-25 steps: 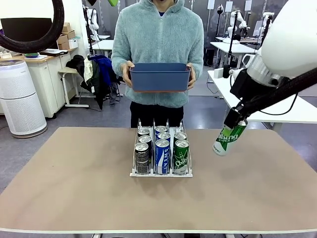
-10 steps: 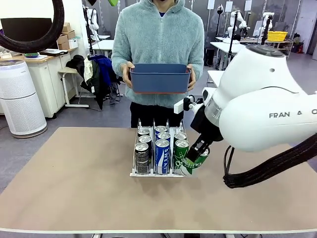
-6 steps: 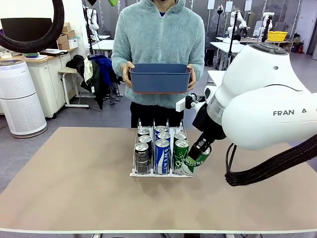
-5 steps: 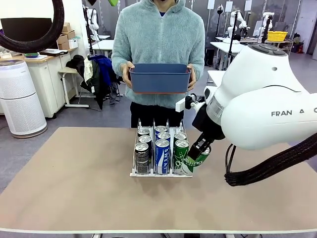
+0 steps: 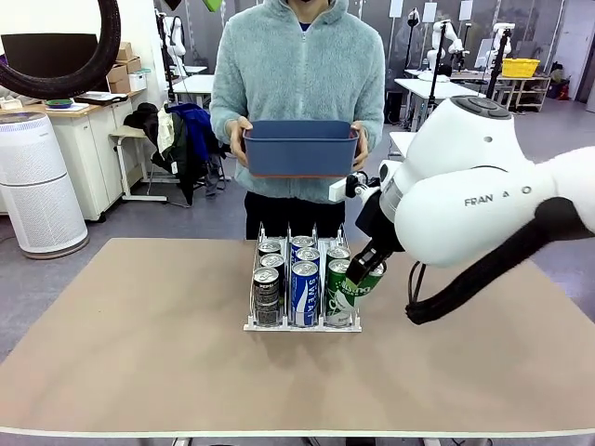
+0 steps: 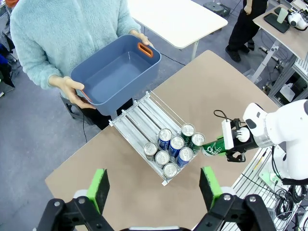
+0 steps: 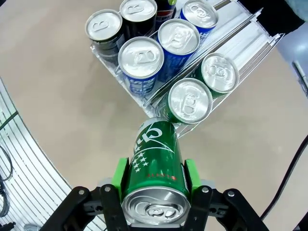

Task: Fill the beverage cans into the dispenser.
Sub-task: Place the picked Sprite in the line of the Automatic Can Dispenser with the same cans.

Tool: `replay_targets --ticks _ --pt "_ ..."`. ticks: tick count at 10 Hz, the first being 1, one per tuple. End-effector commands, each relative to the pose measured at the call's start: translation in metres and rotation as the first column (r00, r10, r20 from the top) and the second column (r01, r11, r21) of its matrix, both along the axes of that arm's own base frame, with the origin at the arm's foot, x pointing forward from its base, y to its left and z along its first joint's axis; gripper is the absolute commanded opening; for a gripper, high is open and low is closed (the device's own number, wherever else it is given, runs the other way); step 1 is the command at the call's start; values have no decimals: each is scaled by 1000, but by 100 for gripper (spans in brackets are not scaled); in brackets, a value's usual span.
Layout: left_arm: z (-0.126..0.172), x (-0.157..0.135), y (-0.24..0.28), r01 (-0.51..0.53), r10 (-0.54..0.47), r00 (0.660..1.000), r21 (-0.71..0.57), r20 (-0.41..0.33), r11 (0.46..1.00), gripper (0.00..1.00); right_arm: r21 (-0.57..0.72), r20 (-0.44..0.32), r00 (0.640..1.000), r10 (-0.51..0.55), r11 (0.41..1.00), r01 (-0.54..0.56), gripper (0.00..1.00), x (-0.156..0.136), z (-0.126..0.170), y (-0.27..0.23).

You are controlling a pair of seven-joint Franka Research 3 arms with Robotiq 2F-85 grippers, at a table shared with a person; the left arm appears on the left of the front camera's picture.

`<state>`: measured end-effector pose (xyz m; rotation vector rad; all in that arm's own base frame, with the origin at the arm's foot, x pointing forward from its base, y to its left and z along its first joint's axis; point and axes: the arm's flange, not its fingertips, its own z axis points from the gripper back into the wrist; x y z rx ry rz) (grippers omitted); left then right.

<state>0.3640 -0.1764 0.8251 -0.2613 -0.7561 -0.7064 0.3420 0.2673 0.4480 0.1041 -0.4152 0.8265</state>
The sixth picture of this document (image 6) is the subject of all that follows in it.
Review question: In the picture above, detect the black Pepsi beverage can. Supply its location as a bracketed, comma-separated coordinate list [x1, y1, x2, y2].
[154, 150, 170, 169]
[143, 141, 158, 161]
[163, 163, 179, 179]

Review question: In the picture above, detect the person in black clothes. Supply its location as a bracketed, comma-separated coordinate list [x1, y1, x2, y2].
[225, 0, 269, 63]

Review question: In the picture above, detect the dark grey plastic stool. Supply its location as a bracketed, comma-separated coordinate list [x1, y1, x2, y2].
[60, 96, 94, 126]

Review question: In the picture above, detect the aluminium frame equipment rack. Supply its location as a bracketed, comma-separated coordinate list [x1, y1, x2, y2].
[267, 55, 308, 106]

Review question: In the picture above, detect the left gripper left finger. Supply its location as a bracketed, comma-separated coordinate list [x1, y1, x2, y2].
[36, 168, 115, 231]

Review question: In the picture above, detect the person's light blue fleece torso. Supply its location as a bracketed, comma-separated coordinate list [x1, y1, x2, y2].
[9, 0, 142, 91]

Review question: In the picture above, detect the brown desk with white legs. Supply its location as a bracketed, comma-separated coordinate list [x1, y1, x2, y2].
[250, 3, 308, 84]

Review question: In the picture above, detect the white rounded table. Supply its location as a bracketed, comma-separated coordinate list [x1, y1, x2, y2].
[127, 0, 229, 61]

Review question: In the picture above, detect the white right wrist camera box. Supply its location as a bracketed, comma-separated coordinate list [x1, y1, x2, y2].
[221, 119, 235, 149]

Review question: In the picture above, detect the blue Pocari Sweat can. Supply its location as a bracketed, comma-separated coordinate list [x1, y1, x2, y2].
[168, 135, 185, 158]
[176, 147, 194, 168]
[157, 128, 173, 151]

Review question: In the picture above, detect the black cable bundle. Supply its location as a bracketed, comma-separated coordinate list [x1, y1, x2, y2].
[264, 185, 308, 231]

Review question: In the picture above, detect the person's left hand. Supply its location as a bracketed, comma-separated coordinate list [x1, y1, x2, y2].
[128, 28, 154, 49]

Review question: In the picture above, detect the person's right hand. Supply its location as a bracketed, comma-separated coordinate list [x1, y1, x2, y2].
[49, 75, 97, 110]

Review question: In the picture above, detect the black desk pad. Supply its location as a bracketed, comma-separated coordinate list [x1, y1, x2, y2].
[263, 12, 291, 34]

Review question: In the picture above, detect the person's right forearm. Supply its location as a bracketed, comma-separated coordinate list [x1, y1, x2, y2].
[9, 36, 63, 91]

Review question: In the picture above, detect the green Chilsung cider can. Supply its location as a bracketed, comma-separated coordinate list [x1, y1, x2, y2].
[189, 132, 206, 154]
[180, 123, 196, 142]
[201, 138, 228, 157]

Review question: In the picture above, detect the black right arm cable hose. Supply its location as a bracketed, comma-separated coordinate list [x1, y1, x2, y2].
[281, 177, 308, 186]

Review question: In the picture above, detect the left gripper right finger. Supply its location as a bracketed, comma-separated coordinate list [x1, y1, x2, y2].
[192, 166, 277, 231]

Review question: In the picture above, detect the white slotted robot base plate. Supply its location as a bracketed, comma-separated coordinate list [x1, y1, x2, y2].
[221, 146, 308, 231]

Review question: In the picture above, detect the black backpack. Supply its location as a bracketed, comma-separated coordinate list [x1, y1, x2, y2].
[0, 31, 15, 97]

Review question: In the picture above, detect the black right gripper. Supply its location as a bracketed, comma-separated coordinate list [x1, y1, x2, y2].
[216, 117, 260, 163]

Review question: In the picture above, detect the black camera stand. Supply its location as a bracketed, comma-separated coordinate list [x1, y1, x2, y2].
[203, 1, 231, 17]

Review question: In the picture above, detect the clear white can dispenser rack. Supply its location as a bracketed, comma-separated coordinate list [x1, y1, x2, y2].
[108, 90, 202, 186]

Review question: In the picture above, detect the pale green cup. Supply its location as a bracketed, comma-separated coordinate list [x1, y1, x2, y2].
[276, 8, 289, 24]

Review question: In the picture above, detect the person's left forearm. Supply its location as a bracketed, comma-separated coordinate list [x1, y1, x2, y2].
[113, 4, 142, 37]

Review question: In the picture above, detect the clear plastic box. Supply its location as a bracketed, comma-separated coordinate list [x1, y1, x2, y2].
[243, 68, 263, 84]

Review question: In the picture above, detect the blue bin with orange handles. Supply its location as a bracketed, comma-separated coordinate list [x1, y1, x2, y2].
[70, 34, 162, 116]

